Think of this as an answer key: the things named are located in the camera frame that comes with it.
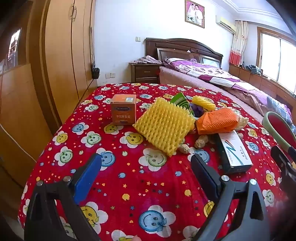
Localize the orange foam net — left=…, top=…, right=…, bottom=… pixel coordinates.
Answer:
left=196, top=109, right=239, bottom=135

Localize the dark wooden headboard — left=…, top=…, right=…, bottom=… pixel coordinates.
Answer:
left=144, top=38, right=223, bottom=69

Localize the orange cardboard box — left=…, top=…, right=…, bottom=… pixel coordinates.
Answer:
left=110, top=94, right=137, bottom=126

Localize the wooden wardrobe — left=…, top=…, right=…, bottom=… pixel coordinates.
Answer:
left=0, top=0, right=100, bottom=223

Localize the blue-green clothes pile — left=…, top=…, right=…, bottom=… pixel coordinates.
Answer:
left=245, top=65, right=263, bottom=76

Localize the cream foam net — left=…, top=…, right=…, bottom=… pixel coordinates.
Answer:
left=233, top=115, right=250, bottom=130

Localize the blue checkered cloth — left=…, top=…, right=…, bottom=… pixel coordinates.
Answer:
left=266, top=96, right=293, bottom=126

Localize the green snack packet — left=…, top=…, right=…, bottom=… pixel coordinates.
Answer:
left=170, top=92, right=196, bottom=116

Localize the wooden window cabinet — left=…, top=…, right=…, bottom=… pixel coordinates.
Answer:
left=228, top=64, right=296, bottom=116

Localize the green basin with red inside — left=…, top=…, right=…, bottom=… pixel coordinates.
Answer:
left=263, top=111, right=296, bottom=151

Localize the dark wooden nightstand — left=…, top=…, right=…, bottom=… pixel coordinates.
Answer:
left=129, top=62, right=161, bottom=84

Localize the purple toy with blue handle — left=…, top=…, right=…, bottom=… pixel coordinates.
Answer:
left=190, top=104, right=205, bottom=119

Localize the bed with purple bedding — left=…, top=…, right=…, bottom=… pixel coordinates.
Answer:
left=159, top=58, right=296, bottom=139

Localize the red smiley flower blanket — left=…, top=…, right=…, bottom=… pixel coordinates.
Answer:
left=18, top=83, right=289, bottom=241

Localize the white medicine box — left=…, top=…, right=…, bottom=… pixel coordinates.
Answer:
left=216, top=130, right=253, bottom=175

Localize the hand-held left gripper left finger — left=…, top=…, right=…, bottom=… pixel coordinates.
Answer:
left=24, top=153, right=102, bottom=241

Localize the purple floral pillow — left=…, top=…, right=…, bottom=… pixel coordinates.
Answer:
left=165, top=57, right=198, bottom=67

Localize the white cable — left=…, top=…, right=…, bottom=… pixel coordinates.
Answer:
left=0, top=123, right=44, bottom=163

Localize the white and red curtain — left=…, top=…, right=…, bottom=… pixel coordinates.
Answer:
left=229, top=20, right=248, bottom=66

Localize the window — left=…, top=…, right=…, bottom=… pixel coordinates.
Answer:
left=257, top=27, right=296, bottom=95

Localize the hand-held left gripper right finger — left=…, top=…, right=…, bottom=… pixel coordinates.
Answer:
left=191, top=153, right=271, bottom=241

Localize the purple and white quilt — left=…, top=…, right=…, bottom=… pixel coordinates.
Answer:
left=164, top=58, right=292, bottom=116

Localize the purple cloth on nightstand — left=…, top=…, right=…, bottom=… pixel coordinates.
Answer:
left=128, top=56, right=162, bottom=65

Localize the white air conditioner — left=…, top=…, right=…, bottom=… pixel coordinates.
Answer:
left=216, top=15, right=237, bottom=33

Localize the small yellow foam net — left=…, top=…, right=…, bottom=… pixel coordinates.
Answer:
left=192, top=95, right=216, bottom=112

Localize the framed wedding photo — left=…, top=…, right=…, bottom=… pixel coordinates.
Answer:
left=185, top=0, right=205, bottom=29

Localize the large yellow foam net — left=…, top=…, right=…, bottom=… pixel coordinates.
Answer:
left=132, top=97, right=196, bottom=157

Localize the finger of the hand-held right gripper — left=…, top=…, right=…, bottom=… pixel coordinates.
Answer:
left=270, top=146, right=296, bottom=171
left=279, top=168, right=296, bottom=193

